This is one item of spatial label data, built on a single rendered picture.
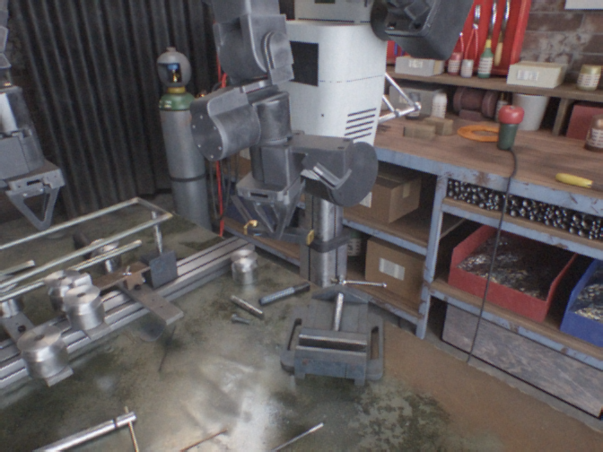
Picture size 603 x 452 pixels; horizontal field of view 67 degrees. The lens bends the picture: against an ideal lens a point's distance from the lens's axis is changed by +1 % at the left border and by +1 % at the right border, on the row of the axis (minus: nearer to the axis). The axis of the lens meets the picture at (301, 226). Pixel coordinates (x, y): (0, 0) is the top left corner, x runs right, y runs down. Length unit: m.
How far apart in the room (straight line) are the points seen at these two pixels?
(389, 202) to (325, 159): 1.42
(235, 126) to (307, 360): 0.33
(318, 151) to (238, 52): 0.14
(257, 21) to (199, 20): 3.04
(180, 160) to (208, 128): 2.07
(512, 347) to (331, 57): 1.42
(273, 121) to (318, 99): 0.40
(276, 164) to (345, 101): 0.40
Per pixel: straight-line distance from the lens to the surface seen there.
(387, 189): 1.96
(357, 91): 0.96
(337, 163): 0.55
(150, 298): 0.79
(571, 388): 2.01
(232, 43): 0.57
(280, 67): 0.55
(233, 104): 0.53
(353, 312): 0.77
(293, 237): 0.64
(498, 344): 2.02
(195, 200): 2.68
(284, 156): 0.56
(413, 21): 0.86
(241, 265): 0.85
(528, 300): 1.85
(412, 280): 2.09
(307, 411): 0.64
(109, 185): 3.34
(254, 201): 0.61
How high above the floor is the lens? 1.36
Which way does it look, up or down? 27 degrees down
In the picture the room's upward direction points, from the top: straight up
